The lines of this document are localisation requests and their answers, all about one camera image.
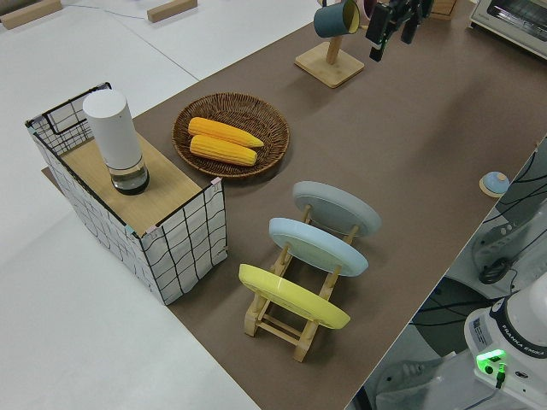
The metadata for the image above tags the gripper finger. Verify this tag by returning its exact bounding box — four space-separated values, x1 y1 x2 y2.
367 3 391 62
400 13 419 44

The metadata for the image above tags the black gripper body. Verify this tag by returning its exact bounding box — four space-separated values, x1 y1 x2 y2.
385 0 433 22

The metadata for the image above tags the gray plate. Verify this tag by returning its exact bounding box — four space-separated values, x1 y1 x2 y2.
292 180 382 238

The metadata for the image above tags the light blue plate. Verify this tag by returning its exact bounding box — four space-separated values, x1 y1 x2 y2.
268 217 369 278

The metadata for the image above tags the yellow plate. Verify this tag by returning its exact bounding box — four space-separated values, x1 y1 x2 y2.
238 263 352 330

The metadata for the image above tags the wooden plate rack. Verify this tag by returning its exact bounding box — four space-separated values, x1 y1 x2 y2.
243 203 360 363

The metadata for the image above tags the teal mug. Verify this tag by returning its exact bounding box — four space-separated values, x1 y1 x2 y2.
313 0 362 38

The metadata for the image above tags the wooden mug tree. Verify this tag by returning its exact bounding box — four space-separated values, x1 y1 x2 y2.
293 0 366 90

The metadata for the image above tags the white toaster oven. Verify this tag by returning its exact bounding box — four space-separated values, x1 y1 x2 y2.
468 0 547 61

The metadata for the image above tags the brown table mat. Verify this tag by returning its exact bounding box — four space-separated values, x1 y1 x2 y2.
41 0 547 410

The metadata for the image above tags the woven wicker basket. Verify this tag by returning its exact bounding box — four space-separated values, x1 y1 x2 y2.
172 92 291 180

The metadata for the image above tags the blue dome bell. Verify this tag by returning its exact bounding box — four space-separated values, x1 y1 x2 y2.
478 170 510 198

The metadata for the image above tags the yellow corn cob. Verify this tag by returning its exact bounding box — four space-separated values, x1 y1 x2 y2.
187 117 265 149
189 134 259 167

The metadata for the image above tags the wooden block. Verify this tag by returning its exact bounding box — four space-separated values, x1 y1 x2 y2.
0 0 63 31
146 0 199 23

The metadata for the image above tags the gray power strip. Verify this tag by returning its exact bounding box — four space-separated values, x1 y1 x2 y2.
474 213 529 274

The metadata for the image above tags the wire shelf with wooden board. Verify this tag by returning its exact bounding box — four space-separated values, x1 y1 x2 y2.
24 80 227 307

